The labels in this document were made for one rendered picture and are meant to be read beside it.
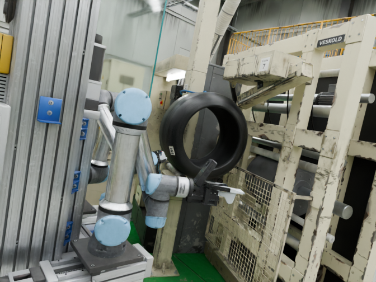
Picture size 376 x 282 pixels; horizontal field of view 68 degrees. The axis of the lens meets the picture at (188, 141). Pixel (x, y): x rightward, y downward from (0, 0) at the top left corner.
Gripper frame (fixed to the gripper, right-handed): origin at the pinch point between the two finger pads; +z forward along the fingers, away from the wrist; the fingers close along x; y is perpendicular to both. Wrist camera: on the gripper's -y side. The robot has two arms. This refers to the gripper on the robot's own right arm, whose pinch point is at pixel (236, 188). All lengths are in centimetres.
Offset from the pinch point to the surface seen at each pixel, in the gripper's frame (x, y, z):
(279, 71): -46, -67, 40
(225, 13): -124, -135, 28
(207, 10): -97, -119, 4
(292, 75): -42, -65, 46
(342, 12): -684, -575, 648
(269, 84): -64, -64, 45
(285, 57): -45, -76, 42
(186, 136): -111, -23, 6
